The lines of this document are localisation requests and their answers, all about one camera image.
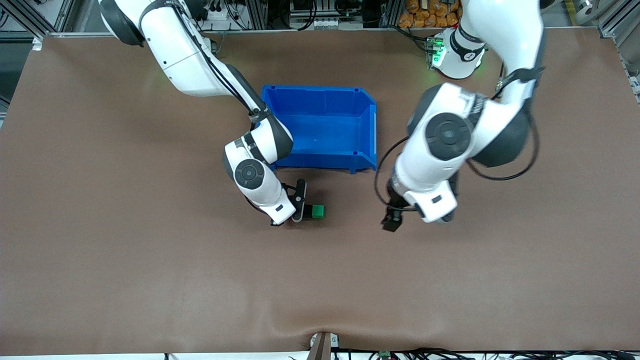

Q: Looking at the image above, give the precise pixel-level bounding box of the blue plastic storage bin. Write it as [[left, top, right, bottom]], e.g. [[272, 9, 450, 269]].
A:
[[253, 84, 378, 175]]

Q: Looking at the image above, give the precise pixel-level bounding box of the black cable bundle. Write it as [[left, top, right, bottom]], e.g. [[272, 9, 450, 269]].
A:
[[287, 347, 640, 360]]

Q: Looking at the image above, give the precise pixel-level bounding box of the aluminium table frame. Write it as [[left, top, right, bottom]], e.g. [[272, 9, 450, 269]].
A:
[[0, 0, 640, 40]]

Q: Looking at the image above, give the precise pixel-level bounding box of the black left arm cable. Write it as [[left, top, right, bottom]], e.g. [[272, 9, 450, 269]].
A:
[[374, 65, 542, 213]]

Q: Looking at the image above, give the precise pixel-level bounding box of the front camera mount post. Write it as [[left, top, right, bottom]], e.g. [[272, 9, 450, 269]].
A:
[[306, 331, 341, 360]]

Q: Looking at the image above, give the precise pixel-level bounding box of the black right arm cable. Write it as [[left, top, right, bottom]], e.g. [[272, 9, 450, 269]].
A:
[[170, 0, 267, 122]]

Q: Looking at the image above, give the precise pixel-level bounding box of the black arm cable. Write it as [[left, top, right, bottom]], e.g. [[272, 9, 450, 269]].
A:
[[170, 0, 267, 122], [374, 65, 542, 213]]

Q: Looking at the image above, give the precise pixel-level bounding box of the white power strip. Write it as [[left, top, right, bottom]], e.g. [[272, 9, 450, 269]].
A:
[[202, 4, 236, 23]]

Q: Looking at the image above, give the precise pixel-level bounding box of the brown table mat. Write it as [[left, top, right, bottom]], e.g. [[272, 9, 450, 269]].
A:
[[0, 27, 640, 357]]

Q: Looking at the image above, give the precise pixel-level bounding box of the orange snack packets pile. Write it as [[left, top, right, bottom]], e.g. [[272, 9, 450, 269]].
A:
[[398, 0, 460, 29]]

